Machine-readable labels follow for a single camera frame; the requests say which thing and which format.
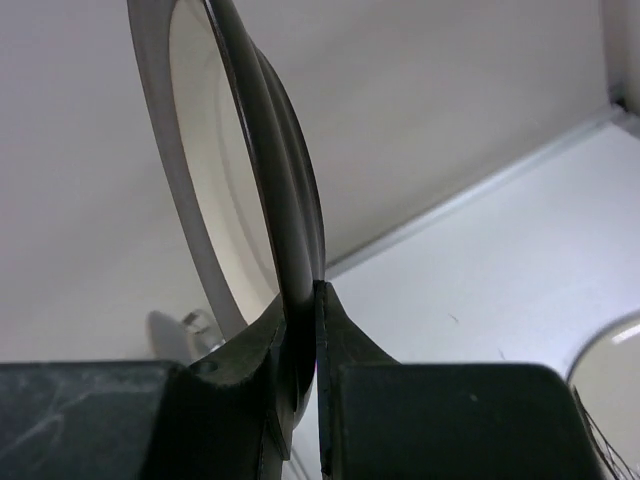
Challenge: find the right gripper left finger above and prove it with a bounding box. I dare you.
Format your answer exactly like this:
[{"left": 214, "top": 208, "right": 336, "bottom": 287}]
[{"left": 192, "top": 297, "right": 290, "bottom": 479}]

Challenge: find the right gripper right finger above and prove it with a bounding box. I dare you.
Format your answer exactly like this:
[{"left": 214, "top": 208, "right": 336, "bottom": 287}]
[{"left": 315, "top": 281, "right": 399, "bottom": 475}]

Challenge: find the brown rimmed cream plate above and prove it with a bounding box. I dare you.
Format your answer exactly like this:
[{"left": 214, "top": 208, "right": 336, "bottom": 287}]
[{"left": 127, "top": 1, "right": 326, "bottom": 417}]

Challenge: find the cream plate with tree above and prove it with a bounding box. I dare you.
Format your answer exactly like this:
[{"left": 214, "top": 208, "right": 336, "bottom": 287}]
[{"left": 568, "top": 312, "right": 639, "bottom": 479}]

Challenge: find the wire dish rack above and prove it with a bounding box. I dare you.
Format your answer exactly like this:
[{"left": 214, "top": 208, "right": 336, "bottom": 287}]
[{"left": 181, "top": 309, "right": 225, "bottom": 360}]

